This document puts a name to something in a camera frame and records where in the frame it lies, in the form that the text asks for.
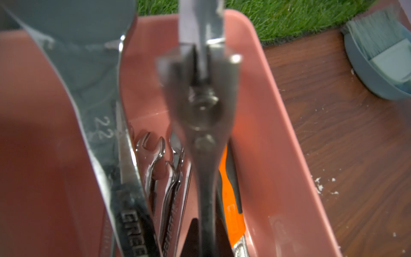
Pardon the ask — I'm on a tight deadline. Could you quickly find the small silver wrench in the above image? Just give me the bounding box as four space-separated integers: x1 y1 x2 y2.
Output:
136 132 165 212

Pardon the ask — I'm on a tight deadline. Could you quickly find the large silver combination wrench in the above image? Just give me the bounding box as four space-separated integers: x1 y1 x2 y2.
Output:
1 1 161 257

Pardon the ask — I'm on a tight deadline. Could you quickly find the pink plastic storage box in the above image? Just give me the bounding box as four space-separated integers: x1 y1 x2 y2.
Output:
1 10 340 257

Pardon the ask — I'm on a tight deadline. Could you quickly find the medium silver wrench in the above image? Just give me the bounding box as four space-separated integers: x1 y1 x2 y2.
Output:
159 161 180 257

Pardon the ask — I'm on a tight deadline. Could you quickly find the silver wrench in box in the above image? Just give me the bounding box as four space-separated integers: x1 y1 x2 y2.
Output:
163 131 192 257

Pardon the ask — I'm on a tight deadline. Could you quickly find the silver pliers wrench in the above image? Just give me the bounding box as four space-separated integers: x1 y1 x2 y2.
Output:
156 1 243 257

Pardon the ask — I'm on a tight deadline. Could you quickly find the orange black adjustable wrench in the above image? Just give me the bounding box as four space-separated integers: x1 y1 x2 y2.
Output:
217 144 249 257

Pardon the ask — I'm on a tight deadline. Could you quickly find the green artificial grass mat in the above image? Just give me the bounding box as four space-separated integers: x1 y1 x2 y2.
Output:
136 1 375 44

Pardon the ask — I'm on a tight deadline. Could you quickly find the teal dustpan with brush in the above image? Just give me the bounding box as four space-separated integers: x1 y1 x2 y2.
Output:
341 5 411 101

